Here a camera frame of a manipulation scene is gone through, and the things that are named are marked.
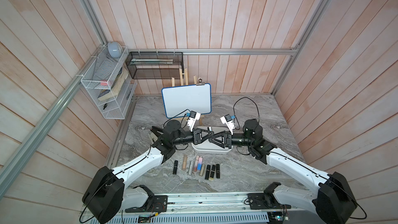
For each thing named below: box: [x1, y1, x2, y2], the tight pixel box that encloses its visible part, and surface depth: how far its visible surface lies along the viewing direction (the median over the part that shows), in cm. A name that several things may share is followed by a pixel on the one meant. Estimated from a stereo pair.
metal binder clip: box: [195, 76, 206, 86], surface depth 90 cm
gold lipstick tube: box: [199, 163, 206, 177], surface depth 85 cm
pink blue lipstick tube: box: [196, 156, 203, 171], surface depth 87 cm
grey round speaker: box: [107, 41, 123, 59], surface depth 84 cm
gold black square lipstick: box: [209, 164, 217, 179], surface depth 83 cm
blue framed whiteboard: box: [161, 82, 212, 119], surface depth 93 cm
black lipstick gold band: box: [204, 164, 211, 180], surface depth 84 cm
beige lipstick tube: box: [181, 154, 188, 171], surface depth 87 cm
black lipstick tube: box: [216, 163, 221, 179], surface depth 84 cm
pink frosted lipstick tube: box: [193, 155, 200, 173], surface depth 86 cm
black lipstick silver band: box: [172, 160, 179, 175], surface depth 85 cm
